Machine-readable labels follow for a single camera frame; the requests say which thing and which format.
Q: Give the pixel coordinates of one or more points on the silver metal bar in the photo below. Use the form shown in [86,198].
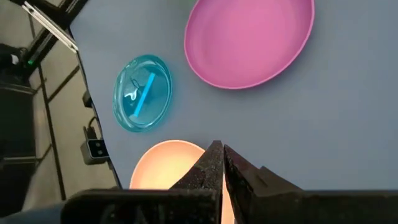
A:
[49,26]

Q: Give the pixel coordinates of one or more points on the opaque purple plate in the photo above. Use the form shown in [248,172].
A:
[248,43]

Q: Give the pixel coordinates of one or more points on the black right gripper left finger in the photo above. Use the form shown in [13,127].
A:
[155,205]

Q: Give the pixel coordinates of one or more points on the grey table-edge camera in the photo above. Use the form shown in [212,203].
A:
[94,151]

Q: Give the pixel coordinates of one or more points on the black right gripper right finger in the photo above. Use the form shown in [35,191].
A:
[295,205]

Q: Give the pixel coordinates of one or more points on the clear teal plate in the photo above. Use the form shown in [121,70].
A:
[143,93]

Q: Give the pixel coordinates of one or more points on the opaque salmon plate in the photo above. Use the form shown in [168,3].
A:
[161,168]

